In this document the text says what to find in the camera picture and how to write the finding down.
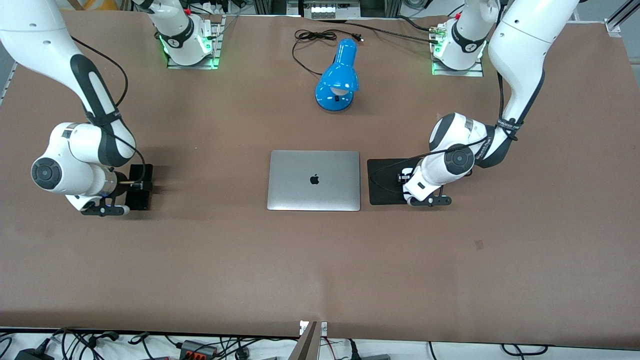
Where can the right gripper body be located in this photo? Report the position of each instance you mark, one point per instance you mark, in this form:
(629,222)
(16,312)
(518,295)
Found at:
(122,185)

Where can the black smartphone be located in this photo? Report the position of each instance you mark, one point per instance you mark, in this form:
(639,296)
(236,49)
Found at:
(137,202)

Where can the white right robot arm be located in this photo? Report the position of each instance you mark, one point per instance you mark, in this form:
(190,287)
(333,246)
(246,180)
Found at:
(30,30)

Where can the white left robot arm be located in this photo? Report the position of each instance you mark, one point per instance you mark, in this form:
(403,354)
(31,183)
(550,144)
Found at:
(520,45)

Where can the black mouse pad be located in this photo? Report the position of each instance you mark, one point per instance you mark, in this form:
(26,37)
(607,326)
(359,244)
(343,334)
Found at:
(385,195)

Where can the silver closed laptop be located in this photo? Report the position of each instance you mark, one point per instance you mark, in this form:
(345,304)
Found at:
(300,190)

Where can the blue desk lamp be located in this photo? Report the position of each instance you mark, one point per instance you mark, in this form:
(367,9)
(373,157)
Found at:
(342,75)

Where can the black power adapter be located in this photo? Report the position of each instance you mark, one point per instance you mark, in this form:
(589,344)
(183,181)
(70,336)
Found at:
(32,355)

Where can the grey box with orange connectors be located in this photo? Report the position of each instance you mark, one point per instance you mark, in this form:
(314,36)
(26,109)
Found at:
(197,350)

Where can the white power strip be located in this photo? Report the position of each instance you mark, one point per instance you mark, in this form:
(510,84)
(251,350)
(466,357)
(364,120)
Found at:
(327,9)

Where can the metal base plate of left arm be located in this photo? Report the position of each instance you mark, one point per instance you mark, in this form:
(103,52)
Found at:
(457,73)

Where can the metal base plate of right arm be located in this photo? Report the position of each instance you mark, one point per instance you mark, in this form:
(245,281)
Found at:
(195,65)

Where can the aluminium table edge rail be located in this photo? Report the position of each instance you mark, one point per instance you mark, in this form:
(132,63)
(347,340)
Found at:
(7,82)

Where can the grey camera stand post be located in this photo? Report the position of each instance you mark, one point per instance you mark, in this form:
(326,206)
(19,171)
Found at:
(307,347)

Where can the aluminium frame corner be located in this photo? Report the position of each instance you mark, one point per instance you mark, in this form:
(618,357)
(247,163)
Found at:
(614,26)

